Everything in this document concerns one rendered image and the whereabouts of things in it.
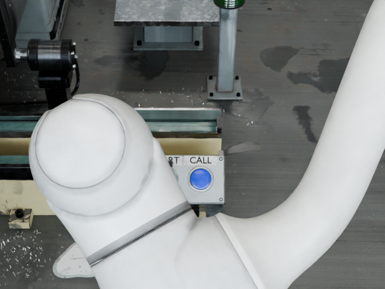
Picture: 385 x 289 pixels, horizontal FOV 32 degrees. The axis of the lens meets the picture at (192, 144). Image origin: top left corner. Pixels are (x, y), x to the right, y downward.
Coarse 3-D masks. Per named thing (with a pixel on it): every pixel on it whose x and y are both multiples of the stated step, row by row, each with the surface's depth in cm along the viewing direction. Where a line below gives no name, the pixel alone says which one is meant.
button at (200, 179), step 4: (192, 172) 94; (196, 172) 94; (200, 172) 94; (204, 172) 94; (208, 172) 94; (192, 176) 94; (196, 176) 94; (200, 176) 94; (204, 176) 94; (208, 176) 94; (192, 180) 94; (196, 180) 94; (200, 180) 94; (204, 180) 94; (208, 180) 94; (192, 184) 94; (196, 184) 94; (200, 184) 94; (204, 184) 94; (208, 184) 94; (196, 188) 94; (200, 188) 94; (204, 188) 94
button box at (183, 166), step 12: (168, 156) 95; (180, 156) 95; (192, 156) 95; (204, 156) 95; (216, 156) 95; (180, 168) 95; (192, 168) 95; (204, 168) 95; (216, 168) 95; (180, 180) 95; (216, 180) 95; (192, 192) 95; (204, 192) 95; (216, 192) 95; (192, 204) 96; (204, 204) 96; (216, 204) 96
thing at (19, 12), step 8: (8, 0) 125; (16, 0) 129; (24, 0) 135; (8, 8) 126; (16, 8) 129; (24, 8) 137; (16, 16) 129; (16, 24) 129; (16, 32) 130; (0, 48) 132; (0, 56) 133
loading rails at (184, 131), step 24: (0, 120) 125; (24, 120) 125; (144, 120) 126; (168, 120) 126; (192, 120) 126; (216, 120) 126; (0, 144) 125; (24, 144) 125; (168, 144) 126; (192, 144) 126; (216, 144) 126; (0, 168) 115; (24, 168) 115; (0, 192) 120; (24, 192) 120; (24, 216) 121
